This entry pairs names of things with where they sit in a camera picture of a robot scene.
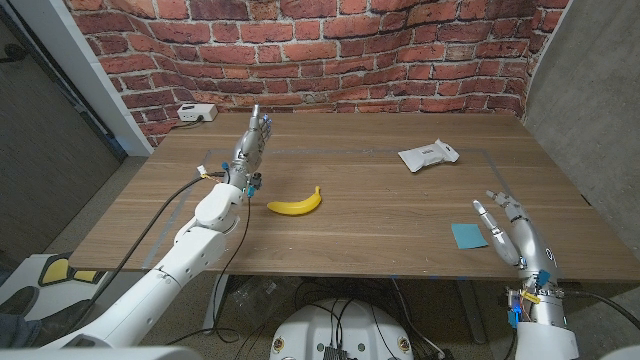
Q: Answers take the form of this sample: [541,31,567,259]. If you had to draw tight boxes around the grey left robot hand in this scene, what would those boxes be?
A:
[227,103,274,190]

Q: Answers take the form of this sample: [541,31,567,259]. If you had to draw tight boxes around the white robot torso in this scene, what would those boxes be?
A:
[0,344,640,360]

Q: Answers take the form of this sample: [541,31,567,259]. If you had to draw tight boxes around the white plastic package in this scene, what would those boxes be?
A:
[397,138,461,174]

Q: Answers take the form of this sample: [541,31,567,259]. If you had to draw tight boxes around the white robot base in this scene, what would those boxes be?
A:
[269,298,415,360]

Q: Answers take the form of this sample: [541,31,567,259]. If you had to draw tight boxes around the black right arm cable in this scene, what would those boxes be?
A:
[562,288,640,332]

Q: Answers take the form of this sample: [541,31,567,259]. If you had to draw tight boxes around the white power box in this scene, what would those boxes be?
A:
[176,103,219,124]

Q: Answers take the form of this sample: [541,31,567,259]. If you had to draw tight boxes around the white post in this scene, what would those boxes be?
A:
[9,0,154,158]

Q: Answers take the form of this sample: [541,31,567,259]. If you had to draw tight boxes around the blue jeans leg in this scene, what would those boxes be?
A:
[0,313,44,350]

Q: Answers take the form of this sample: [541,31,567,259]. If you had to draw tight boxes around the white table leg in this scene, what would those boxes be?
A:
[201,273,232,335]

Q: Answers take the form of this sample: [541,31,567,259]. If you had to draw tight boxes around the red brick printed backdrop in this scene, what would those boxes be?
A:
[62,0,571,149]

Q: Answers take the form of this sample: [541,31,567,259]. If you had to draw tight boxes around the blue sticky note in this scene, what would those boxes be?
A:
[450,222,490,251]

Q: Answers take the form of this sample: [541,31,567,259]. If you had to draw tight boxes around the tangled black cables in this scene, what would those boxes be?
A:
[234,277,454,360]

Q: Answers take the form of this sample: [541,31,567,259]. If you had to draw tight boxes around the clear plastic bag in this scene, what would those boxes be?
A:
[228,275,302,327]

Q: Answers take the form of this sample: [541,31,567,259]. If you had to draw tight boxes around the black power box cable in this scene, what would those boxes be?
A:
[171,115,205,131]

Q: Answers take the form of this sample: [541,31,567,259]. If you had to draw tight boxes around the grey table leg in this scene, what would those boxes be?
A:
[453,279,489,346]

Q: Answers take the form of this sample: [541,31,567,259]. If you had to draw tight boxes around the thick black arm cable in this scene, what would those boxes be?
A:
[64,172,226,336]

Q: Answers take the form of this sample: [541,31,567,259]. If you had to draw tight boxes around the white yellow black panel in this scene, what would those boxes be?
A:
[0,252,109,321]

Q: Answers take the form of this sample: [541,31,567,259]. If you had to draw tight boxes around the black shoe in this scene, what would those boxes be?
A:
[35,298,94,347]
[0,285,41,318]

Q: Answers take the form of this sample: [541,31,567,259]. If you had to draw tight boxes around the yellow toy banana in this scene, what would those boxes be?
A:
[266,185,323,217]

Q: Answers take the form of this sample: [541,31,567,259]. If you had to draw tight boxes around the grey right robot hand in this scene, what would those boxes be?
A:
[472,189,561,282]

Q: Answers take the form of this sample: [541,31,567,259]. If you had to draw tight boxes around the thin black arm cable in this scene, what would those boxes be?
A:
[164,193,254,347]

